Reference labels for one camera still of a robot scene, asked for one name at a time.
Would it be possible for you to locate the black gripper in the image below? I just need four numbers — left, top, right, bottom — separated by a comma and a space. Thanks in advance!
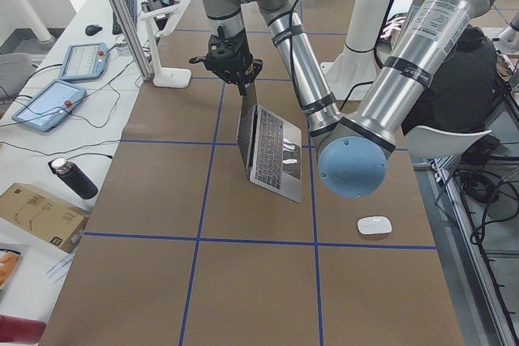
189, 36, 263, 96

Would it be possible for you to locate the grey laptop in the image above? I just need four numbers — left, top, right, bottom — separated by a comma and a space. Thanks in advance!
237, 83, 302, 203

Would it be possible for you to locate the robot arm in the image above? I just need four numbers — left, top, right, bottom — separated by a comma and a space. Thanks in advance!
200, 0, 495, 198

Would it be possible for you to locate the black computer mouse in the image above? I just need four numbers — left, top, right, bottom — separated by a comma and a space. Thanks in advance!
84, 24, 103, 36

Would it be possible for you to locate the white computer mouse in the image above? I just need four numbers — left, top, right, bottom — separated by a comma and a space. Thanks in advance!
357, 216, 392, 235

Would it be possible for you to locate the black keyboard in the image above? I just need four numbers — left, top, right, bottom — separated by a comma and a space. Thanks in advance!
111, 0, 139, 36

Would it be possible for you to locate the blue teach pendant far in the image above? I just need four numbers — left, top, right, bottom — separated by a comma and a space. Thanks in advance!
59, 42, 109, 82

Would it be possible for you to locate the blue teach pendant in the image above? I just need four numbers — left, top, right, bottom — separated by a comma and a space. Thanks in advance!
59, 42, 109, 82
11, 79, 87, 132

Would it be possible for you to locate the black water bottle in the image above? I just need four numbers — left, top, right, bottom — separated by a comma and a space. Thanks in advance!
48, 157, 98, 199

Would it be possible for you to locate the white chair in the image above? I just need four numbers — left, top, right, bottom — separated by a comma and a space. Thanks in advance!
405, 126, 491, 159

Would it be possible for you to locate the blue teach pendant near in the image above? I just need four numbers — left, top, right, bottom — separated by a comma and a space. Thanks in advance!
11, 79, 87, 132

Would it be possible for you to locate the seated person in black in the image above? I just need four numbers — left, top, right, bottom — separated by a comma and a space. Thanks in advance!
380, 13, 502, 136

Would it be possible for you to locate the cardboard box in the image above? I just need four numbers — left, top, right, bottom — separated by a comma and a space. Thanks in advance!
1, 183, 90, 253

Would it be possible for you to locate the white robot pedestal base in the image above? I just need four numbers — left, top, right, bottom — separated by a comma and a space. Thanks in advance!
321, 0, 392, 100

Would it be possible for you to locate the aluminium frame post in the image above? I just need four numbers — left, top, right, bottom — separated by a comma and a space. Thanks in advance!
109, 0, 152, 81

